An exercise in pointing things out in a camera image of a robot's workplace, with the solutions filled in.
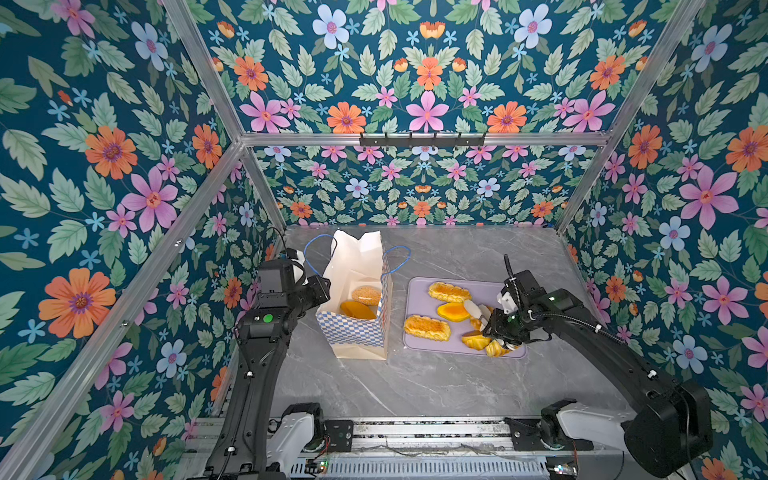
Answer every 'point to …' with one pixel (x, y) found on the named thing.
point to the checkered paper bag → (356, 318)
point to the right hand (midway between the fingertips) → (487, 332)
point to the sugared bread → (447, 292)
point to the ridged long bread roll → (495, 350)
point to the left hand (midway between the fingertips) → (330, 274)
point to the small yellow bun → (475, 340)
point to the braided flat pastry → (427, 328)
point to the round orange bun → (366, 294)
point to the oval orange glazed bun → (453, 311)
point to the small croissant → (358, 310)
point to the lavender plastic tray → (417, 301)
